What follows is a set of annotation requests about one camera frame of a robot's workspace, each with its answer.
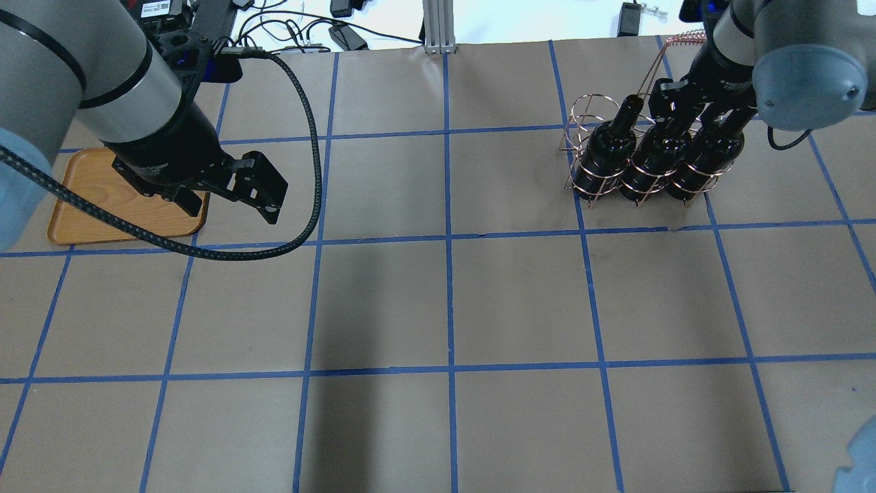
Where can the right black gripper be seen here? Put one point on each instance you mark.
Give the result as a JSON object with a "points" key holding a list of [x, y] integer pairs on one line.
{"points": [[714, 74]]}

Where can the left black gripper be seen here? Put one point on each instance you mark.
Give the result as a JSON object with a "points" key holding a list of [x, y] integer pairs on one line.
{"points": [[166, 152]]}

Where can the dark wine bottle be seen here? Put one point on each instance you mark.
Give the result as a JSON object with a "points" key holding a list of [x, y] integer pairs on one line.
{"points": [[608, 149], [661, 149], [712, 153]]}

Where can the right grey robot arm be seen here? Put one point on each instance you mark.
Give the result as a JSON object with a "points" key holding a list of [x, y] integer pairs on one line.
{"points": [[808, 64]]}

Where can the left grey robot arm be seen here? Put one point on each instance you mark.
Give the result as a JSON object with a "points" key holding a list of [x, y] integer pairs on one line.
{"points": [[93, 62]]}

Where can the wooden tray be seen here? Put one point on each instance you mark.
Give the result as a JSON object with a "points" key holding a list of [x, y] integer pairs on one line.
{"points": [[91, 176]]}

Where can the black power adapter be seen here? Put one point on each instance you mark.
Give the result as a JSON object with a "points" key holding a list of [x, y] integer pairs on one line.
{"points": [[629, 19], [342, 8]]}

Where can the black power brick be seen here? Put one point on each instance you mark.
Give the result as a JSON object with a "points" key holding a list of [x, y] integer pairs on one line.
{"points": [[347, 39]]}

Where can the black power adapter top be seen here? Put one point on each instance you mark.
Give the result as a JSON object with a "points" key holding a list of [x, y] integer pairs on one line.
{"points": [[342, 8]]}

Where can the copper wire bottle basket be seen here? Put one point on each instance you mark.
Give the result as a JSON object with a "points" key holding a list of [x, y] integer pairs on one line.
{"points": [[591, 109]]}

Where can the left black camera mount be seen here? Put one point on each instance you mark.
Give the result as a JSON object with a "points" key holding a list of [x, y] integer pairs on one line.
{"points": [[191, 36]]}

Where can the aluminium frame post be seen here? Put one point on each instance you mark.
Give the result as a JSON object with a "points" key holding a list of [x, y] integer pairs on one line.
{"points": [[438, 22]]}

